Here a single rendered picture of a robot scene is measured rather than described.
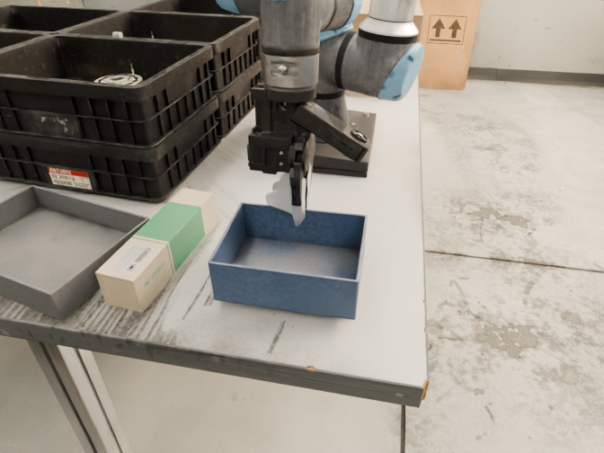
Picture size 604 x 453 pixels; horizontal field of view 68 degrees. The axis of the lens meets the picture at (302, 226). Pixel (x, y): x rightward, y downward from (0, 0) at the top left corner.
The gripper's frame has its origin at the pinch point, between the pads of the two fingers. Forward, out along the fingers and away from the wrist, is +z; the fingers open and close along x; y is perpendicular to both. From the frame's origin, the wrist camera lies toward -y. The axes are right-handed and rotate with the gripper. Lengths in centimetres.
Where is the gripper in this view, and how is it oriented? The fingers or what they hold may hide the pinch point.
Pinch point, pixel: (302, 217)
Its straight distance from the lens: 70.7
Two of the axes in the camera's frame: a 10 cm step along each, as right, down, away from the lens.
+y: -9.7, -1.3, 1.8
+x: -2.2, 4.9, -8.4
